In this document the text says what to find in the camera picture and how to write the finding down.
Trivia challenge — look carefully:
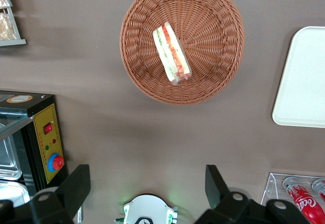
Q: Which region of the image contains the steel warmer pan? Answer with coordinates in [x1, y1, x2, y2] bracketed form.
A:
[0, 180, 30, 208]
[0, 122, 23, 181]

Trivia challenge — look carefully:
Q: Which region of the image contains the red cola bottle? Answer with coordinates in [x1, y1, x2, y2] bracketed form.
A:
[311, 178, 325, 202]
[282, 177, 324, 224]

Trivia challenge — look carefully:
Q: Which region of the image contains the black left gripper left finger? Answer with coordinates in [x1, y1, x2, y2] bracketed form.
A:
[0, 164, 91, 224]

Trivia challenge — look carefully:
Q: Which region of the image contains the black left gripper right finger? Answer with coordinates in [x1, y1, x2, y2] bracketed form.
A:
[194, 165, 312, 224]

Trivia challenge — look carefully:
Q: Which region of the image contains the clear acrylic bottle rack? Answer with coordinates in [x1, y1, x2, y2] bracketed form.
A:
[261, 172, 325, 209]

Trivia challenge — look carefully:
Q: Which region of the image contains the large brown wicker basket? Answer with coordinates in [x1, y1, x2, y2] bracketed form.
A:
[119, 0, 246, 106]

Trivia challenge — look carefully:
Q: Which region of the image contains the cream plastic serving tray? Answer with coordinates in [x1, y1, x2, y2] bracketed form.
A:
[271, 25, 325, 129]

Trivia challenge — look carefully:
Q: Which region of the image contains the triangle sandwich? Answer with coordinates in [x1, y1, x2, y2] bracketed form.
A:
[152, 21, 192, 86]

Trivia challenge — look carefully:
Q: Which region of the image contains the black food warmer yellow panel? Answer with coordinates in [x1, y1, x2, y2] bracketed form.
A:
[0, 90, 69, 209]

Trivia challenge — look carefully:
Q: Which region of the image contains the grey snack display rack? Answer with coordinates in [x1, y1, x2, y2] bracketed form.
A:
[0, 0, 27, 47]

